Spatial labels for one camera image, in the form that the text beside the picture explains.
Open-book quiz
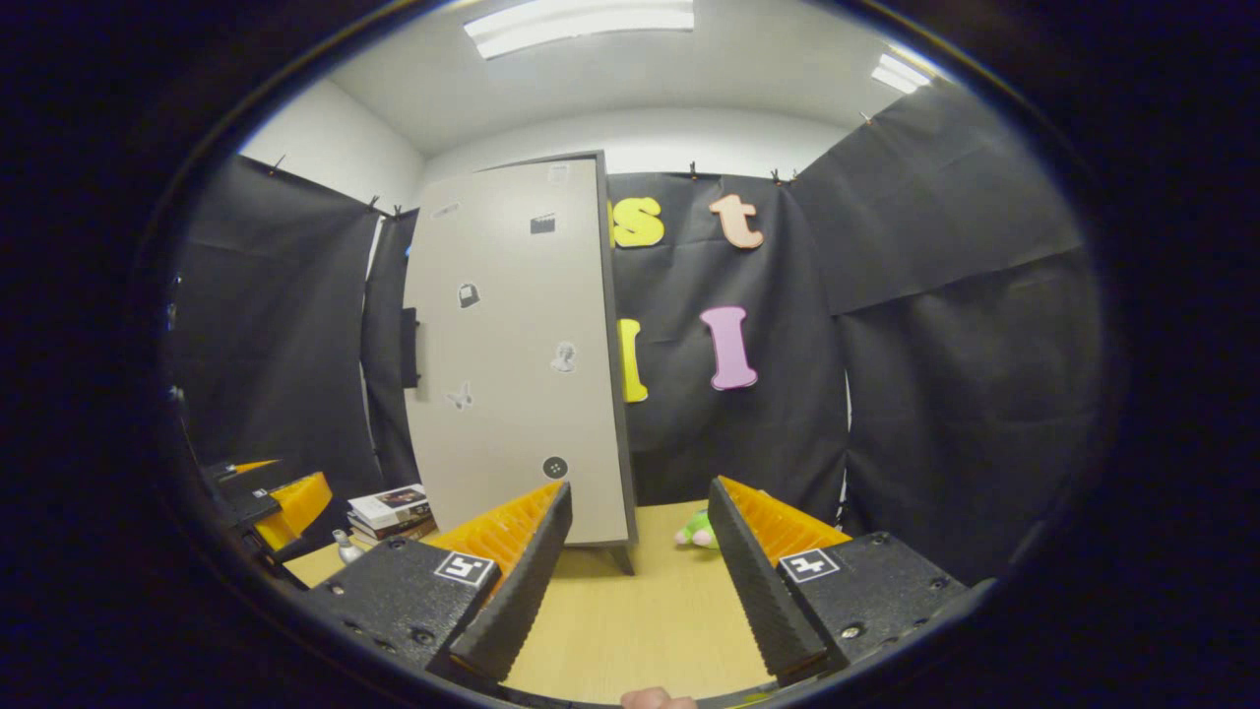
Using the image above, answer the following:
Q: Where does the black door handle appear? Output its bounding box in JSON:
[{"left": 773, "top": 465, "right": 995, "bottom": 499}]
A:
[{"left": 399, "top": 307, "right": 422, "bottom": 389}]

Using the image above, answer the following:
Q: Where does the stack of books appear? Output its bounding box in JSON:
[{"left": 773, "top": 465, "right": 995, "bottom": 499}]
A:
[{"left": 346, "top": 483, "right": 439, "bottom": 548}]

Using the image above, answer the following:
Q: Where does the black backdrop cloth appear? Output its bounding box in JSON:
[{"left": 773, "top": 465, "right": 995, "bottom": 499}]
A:
[{"left": 167, "top": 84, "right": 1103, "bottom": 587}]

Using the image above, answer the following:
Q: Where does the dark gray cabinet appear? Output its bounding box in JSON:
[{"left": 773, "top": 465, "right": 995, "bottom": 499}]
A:
[{"left": 402, "top": 150, "right": 641, "bottom": 577}]

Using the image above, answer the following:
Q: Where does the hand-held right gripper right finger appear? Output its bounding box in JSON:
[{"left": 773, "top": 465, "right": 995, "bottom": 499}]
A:
[{"left": 707, "top": 477, "right": 976, "bottom": 688}]

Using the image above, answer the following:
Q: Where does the beige cabinet door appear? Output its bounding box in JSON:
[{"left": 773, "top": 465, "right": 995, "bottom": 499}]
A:
[{"left": 402, "top": 158, "right": 631, "bottom": 548}]

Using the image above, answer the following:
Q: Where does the long ceiling light panel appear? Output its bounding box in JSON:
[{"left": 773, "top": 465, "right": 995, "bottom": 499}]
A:
[{"left": 463, "top": 0, "right": 696, "bottom": 60}]

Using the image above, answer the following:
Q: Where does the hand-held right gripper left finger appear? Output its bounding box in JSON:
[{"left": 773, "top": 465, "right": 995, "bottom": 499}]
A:
[{"left": 305, "top": 481, "right": 574, "bottom": 685}]

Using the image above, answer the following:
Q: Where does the small ceiling light panel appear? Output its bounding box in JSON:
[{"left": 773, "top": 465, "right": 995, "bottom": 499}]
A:
[{"left": 870, "top": 51, "right": 934, "bottom": 97}]

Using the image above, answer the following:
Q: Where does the green and pink toy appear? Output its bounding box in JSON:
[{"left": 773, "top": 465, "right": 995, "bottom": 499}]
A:
[{"left": 673, "top": 508, "right": 720, "bottom": 549}]

